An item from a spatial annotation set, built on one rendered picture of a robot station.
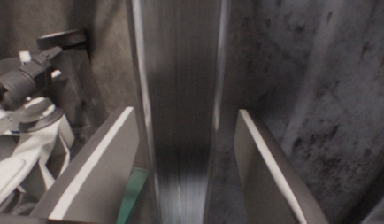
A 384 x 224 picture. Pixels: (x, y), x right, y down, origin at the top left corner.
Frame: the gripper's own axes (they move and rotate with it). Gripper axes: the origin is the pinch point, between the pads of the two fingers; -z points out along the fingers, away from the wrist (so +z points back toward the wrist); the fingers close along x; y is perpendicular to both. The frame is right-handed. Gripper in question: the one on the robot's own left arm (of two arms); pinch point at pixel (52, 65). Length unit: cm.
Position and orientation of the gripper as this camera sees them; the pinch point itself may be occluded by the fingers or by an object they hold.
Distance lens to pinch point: 74.4
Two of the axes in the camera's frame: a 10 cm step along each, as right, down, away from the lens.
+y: -8.2, -5.5, -1.3
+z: -3.1, 6.3, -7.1
